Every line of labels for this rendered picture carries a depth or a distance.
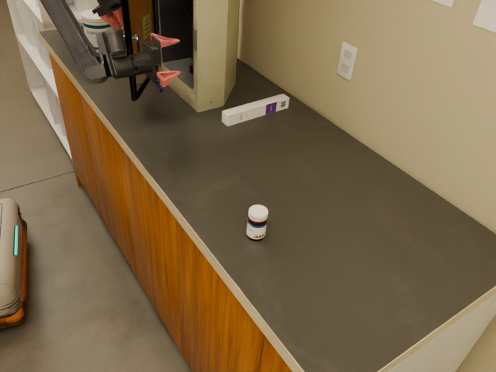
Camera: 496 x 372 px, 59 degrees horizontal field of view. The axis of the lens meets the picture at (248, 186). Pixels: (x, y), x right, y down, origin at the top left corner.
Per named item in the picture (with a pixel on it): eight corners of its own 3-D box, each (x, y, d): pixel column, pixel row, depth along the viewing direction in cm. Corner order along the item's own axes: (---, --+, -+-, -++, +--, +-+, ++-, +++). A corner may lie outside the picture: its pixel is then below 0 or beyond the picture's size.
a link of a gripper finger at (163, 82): (184, 60, 129) (155, 66, 125) (185, 83, 133) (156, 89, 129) (174, 52, 133) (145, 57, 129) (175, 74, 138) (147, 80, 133)
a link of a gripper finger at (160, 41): (184, 36, 125) (153, 41, 120) (184, 60, 129) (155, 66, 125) (173, 29, 129) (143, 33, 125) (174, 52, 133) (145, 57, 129)
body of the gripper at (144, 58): (158, 48, 122) (132, 52, 119) (160, 82, 129) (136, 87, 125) (147, 40, 126) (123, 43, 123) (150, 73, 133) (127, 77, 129)
